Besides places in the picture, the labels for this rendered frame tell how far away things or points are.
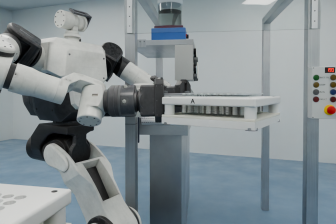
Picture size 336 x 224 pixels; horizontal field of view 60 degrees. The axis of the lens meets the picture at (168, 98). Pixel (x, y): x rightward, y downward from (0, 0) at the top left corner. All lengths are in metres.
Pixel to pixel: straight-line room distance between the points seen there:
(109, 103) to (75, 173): 0.40
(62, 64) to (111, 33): 4.86
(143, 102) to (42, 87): 0.25
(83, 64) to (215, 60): 4.07
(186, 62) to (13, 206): 1.38
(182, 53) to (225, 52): 3.40
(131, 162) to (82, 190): 0.60
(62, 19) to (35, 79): 0.45
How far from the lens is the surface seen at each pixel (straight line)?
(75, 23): 1.20
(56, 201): 0.40
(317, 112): 1.63
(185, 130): 1.70
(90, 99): 0.80
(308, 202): 1.77
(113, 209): 1.10
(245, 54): 4.99
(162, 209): 1.94
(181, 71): 1.65
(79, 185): 1.12
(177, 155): 1.83
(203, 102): 0.70
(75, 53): 1.10
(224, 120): 0.68
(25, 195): 0.42
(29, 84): 0.77
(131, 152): 1.66
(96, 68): 1.16
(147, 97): 0.78
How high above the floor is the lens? 1.07
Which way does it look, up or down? 1 degrees down
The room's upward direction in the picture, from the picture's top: straight up
